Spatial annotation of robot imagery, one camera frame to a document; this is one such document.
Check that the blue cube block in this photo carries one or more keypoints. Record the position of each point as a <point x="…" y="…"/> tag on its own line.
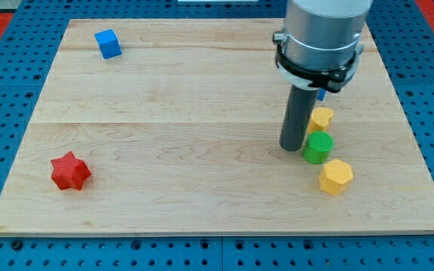
<point x="108" y="43"/>

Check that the yellow hexagon block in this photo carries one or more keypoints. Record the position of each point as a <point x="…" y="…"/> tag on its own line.
<point x="335" y="177"/>

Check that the wooden board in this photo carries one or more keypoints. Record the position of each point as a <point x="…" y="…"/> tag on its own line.
<point x="181" y="136"/>

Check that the green cylinder block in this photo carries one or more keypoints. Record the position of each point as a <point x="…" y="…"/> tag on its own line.
<point x="318" y="147"/>

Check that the grey cylindrical pointer rod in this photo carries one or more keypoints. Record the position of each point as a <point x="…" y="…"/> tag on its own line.
<point x="298" y="111"/>

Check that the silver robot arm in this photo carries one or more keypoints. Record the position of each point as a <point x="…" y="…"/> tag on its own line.
<point x="318" y="46"/>

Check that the small blue block behind arm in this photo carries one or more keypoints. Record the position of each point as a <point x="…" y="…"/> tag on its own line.
<point x="321" y="95"/>

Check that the red star block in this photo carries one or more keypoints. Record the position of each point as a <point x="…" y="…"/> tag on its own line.
<point x="69" y="172"/>

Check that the yellow heart block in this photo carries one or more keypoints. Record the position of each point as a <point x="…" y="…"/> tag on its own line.
<point x="320" y="119"/>

